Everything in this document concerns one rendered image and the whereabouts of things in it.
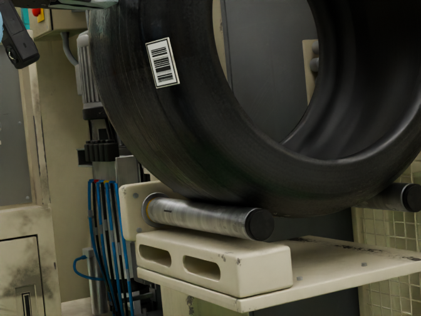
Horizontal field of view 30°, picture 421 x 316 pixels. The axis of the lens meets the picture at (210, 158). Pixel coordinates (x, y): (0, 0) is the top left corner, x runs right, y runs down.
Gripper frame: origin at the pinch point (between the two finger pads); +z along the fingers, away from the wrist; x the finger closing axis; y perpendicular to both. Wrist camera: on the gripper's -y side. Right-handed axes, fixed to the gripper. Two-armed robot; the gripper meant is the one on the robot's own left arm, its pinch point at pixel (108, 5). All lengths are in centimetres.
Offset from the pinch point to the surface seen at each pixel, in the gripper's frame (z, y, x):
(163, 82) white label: 4.3, -11.0, -9.2
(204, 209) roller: 16.8, -28.3, 2.8
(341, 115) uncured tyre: 51, -12, 14
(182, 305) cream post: 26, -48, 29
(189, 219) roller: 16.3, -30.1, 6.9
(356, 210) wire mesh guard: 65, -31, 27
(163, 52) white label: 3.7, -7.4, -10.3
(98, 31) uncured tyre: 1.2, -2.4, 7.4
